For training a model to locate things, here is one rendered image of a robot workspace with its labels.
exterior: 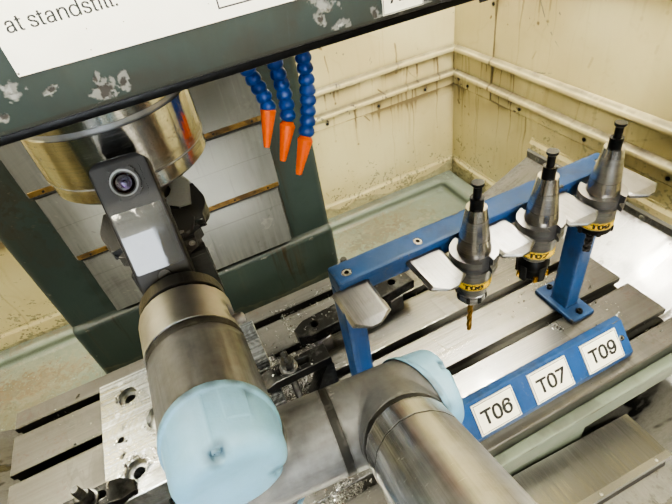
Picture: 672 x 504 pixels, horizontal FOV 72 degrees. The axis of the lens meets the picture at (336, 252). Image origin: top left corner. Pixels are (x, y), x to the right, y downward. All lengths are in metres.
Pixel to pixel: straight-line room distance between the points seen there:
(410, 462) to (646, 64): 1.06
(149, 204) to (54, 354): 1.36
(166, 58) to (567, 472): 0.91
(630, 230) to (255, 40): 1.15
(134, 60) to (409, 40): 1.36
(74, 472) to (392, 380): 0.71
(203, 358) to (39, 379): 1.39
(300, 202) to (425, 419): 0.91
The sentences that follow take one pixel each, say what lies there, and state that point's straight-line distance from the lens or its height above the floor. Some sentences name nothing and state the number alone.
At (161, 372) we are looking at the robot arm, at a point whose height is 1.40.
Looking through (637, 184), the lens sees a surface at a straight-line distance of 0.79.
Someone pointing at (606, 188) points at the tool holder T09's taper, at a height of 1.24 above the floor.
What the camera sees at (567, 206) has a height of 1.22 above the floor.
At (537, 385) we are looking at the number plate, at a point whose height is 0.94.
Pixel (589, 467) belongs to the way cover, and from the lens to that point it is 1.02.
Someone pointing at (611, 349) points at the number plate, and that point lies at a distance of 0.93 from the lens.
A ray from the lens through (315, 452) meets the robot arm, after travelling 0.39.
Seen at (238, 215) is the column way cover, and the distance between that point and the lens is 1.11.
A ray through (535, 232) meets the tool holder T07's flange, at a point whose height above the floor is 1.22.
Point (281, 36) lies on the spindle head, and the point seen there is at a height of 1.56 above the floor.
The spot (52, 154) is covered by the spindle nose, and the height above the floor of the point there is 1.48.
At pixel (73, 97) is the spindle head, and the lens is 0.30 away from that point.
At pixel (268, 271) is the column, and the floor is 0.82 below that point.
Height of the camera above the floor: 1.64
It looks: 41 degrees down
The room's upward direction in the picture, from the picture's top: 11 degrees counter-clockwise
